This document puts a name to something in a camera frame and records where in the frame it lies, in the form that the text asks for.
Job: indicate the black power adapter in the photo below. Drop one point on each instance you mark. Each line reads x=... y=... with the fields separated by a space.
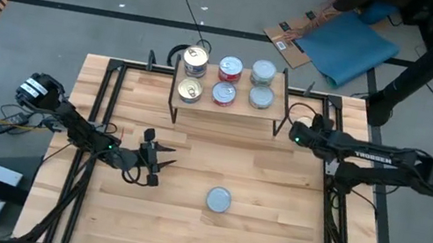
x=13 y=121

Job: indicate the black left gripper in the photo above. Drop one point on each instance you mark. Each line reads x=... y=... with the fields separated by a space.
x=145 y=158

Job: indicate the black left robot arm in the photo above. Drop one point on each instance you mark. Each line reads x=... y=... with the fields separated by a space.
x=73 y=121

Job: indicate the green label seafood can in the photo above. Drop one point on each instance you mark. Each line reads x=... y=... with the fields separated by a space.
x=264 y=69
x=218 y=199
x=261 y=96

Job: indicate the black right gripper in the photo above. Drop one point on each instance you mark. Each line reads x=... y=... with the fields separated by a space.
x=310 y=135

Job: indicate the blue foam mat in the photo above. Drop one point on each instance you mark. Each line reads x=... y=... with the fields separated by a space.
x=346 y=46

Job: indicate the wooden shelf black metal frame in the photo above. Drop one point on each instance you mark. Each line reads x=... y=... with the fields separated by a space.
x=240 y=111

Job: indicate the black table frame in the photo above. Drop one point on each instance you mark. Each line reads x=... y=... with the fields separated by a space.
x=137 y=65

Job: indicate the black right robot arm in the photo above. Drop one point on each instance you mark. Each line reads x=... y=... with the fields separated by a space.
x=371 y=157

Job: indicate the flat brown cardboard sheet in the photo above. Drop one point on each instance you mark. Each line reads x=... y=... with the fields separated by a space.
x=288 y=45

